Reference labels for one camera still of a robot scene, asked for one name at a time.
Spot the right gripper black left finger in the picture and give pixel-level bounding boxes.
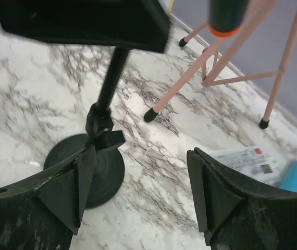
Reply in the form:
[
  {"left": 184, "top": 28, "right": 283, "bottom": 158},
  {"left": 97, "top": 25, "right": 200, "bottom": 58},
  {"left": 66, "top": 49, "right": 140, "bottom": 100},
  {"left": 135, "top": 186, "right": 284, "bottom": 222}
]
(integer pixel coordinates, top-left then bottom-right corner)
[{"left": 0, "top": 146, "right": 96, "bottom": 249}]

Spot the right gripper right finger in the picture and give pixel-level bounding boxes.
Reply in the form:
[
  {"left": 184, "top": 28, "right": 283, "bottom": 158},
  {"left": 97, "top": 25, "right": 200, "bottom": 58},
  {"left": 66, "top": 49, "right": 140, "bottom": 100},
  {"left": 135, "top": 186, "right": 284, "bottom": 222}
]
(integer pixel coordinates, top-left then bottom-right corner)
[{"left": 187, "top": 148, "right": 297, "bottom": 249}]

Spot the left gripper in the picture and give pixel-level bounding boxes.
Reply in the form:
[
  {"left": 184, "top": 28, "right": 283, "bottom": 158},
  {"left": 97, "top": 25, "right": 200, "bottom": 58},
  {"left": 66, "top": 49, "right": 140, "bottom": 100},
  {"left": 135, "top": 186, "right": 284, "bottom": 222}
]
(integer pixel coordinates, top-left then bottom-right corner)
[{"left": 0, "top": 0, "right": 170, "bottom": 53}]

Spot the black microphone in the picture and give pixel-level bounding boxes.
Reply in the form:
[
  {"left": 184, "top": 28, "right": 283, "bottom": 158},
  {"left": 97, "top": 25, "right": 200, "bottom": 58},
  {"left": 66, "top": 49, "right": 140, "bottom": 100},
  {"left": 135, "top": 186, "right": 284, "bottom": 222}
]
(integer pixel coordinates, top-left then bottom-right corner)
[{"left": 208, "top": 0, "right": 250, "bottom": 38}]

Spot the yellow framed whiteboard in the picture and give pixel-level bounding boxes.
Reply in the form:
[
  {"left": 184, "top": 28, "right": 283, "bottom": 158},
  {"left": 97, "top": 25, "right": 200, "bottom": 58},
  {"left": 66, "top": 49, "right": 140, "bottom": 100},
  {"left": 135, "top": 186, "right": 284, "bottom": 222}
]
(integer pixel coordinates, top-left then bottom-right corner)
[{"left": 162, "top": 0, "right": 174, "bottom": 15}]

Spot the white remote packet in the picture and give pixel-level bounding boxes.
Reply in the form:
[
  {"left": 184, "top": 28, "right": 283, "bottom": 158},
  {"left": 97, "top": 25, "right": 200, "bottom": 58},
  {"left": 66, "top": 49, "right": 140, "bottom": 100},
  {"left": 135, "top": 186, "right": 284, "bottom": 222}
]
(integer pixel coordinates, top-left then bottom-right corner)
[{"left": 207, "top": 146, "right": 286, "bottom": 187}]

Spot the pink music stand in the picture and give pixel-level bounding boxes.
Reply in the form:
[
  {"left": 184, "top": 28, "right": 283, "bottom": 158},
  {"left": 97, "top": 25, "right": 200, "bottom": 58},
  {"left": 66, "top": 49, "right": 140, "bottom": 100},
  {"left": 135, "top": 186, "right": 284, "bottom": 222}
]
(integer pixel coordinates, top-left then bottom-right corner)
[{"left": 143, "top": 0, "right": 297, "bottom": 130}]

